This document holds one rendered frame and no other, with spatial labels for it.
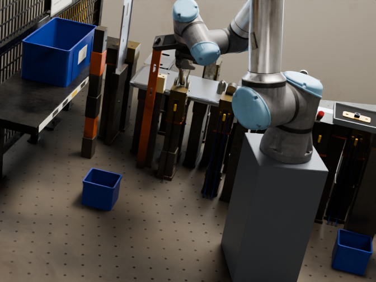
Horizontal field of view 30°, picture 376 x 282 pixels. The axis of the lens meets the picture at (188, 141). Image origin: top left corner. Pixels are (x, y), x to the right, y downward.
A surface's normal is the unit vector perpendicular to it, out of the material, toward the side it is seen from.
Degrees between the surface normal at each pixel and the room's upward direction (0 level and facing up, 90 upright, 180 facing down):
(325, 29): 90
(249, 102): 98
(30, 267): 0
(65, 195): 0
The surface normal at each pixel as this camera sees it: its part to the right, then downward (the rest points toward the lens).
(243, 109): -0.77, 0.29
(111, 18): 0.13, 0.47
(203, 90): 0.16, -0.88
